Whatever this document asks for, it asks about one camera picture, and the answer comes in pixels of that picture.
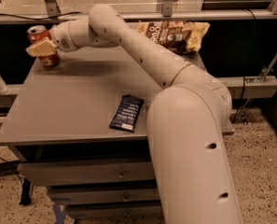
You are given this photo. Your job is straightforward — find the grey metal rail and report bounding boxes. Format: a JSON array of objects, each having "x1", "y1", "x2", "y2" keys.
[{"x1": 0, "y1": 9, "x2": 277, "y2": 24}]

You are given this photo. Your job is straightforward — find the brown sea salt chip bag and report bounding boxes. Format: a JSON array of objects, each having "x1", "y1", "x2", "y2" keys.
[{"x1": 136, "y1": 21, "x2": 210, "y2": 54}]

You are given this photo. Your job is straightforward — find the top grey drawer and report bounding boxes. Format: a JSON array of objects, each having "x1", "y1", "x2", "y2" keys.
[{"x1": 18, "y1": 158, "x2": 155, "y2": 187}]

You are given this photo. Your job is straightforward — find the black cable on rail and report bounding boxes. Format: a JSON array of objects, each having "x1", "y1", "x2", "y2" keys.
[{"x1": 0, "y1": 10, "x2": 82, "y2": 21}]

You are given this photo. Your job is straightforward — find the bottom grey drawer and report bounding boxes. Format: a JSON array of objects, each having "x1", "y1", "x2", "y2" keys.
[{"x1": 66, "y1": 202, "x2": 162, "y2": 219}]

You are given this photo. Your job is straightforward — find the black cable on floor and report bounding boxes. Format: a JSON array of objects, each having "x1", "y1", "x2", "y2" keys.
[{"x1": 0, "y1": 145, "x2": 24, "y2": 185}]

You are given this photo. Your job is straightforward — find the grey drawer cabinet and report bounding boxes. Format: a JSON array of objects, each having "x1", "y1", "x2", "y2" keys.
[{"x1": 0, "y1": 22, "x2": 235, "y2": 221}]

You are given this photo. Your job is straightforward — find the blue rxbar blueberry wrapper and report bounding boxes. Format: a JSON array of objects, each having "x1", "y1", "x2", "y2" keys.
[{"x1": 109, "y1": 94, "x2": 144, "y2": 133}]

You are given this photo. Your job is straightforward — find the grey drawer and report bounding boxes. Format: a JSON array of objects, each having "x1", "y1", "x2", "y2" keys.
[
  {"x1": 48, "y1": 183, "x2": 159, "y2": 205},
  {"x1": 66, "y1": 202, "x2": 162, "y2": 219},
  {"x1": 18, "y1": 158, "x2": 155, "y2": 187}
]

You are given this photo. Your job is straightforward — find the red coke can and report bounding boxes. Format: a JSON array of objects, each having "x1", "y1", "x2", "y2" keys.
[{"x1": 27, "y1": 25, "x2": 60, "y2": 66}]

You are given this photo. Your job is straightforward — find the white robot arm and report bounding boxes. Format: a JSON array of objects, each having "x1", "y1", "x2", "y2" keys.
[{"x1": 27, "y1": 4, "x2": 243, "y2": 224}]

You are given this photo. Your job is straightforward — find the middle grey drawer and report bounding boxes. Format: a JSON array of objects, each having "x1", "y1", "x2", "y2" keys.
[{"x1": 48, "y1": 183, "x2": 159, "y2": 205}]

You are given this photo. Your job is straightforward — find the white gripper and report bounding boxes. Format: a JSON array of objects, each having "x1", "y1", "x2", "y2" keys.
[{"x1": 26, "y1": 21, "x2": 79, "y2": 57}]

